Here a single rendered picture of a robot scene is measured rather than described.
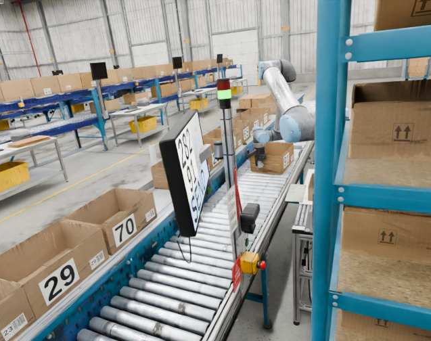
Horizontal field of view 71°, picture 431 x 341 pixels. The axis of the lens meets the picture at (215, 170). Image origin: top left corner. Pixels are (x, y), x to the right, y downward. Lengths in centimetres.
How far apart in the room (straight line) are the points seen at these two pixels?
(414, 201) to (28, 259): 153
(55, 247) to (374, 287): 147
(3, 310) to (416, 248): 122
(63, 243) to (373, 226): 148
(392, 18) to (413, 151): 24
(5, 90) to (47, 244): 503
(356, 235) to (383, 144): 19
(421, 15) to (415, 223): 36
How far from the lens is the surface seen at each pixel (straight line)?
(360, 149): 60
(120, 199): 197
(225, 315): 138
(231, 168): 123
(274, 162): 262
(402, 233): 66
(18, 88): 666
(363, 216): 65
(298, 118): 158
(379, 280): 63
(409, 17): 67
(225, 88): 115
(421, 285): 65
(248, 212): 135
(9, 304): 133
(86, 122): 712
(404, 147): 60
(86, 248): 147
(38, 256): 170
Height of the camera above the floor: 173
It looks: 20 degrees down
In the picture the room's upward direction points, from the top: 6 degrees counter-clockwise
